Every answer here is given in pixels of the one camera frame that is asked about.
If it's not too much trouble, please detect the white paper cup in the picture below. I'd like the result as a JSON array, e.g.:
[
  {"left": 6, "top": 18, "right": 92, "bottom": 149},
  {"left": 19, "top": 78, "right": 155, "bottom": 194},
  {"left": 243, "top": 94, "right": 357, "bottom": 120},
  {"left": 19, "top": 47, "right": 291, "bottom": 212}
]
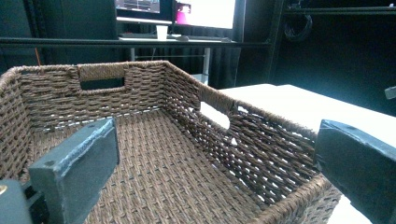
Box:
[{"left": 155, "top": 24, "right": 169, "bottom": 42}]

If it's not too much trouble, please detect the coiled black cable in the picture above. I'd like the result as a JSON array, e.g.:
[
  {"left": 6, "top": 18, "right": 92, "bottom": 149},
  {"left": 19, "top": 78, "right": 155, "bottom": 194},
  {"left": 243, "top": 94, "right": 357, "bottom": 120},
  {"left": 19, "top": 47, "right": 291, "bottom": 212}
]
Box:
[{"left": 283, "top": 13, "right": 314, "bottom": 43}]

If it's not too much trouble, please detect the black metal rail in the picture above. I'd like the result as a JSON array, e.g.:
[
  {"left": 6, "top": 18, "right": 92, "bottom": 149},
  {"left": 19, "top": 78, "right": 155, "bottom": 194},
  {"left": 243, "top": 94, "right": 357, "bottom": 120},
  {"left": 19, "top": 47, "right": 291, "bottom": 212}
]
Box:
[{"left": 0, "top": 36, "right": 273, "bottom": 49}]

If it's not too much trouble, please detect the brown woven basket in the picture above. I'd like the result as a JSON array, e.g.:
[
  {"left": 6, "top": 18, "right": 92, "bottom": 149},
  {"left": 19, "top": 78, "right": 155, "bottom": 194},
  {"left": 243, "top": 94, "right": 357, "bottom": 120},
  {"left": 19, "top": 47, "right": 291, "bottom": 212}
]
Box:
[{"left": 0, "top": 60, "right": 343, "bottom": 224}]

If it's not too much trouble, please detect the computer monitor with bright screen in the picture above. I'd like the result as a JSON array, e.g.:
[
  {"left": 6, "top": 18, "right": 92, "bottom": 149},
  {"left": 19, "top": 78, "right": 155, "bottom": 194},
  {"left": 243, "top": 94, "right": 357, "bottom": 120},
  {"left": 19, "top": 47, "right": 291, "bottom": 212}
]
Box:
[{"left": 173, "top": 0, "right": 247, "bottom": 31}]

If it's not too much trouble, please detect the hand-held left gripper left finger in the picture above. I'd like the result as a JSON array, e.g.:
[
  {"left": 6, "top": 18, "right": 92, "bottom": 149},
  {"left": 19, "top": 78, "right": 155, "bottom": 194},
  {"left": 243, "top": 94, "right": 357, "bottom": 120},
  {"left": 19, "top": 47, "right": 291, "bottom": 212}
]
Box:
[{"left": 28, "top": 117, "right": 120, "bottom": 224}]

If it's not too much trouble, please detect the white frame desk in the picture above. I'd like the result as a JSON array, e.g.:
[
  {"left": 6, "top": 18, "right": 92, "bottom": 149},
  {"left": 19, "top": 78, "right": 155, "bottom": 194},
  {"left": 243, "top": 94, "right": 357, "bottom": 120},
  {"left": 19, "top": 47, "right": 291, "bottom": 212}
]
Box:
[{"left": 118, "top": 35, "right": 241, "bottom": 86}]

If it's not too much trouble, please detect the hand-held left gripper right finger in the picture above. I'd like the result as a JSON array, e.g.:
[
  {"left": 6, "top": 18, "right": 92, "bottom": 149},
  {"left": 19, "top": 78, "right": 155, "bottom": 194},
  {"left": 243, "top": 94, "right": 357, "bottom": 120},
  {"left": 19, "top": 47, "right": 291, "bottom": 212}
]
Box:
[{"left": 313, "top": 119, "right": 396, "bottom": 224}]

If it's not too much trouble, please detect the computer monitor with dark screen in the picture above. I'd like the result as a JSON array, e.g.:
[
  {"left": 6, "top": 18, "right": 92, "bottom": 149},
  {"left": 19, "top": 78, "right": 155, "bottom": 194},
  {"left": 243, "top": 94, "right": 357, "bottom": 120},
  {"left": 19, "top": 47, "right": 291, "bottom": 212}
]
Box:
[{"left": 115, "top": 0, "right": 174, "bottom": 25}]

